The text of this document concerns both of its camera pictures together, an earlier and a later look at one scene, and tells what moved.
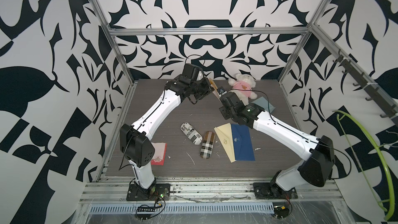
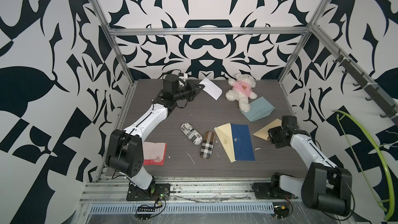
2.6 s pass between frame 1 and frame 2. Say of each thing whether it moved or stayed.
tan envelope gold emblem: moved
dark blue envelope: stayed
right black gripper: moved
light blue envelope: stayed
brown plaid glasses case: stayed
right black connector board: stayed
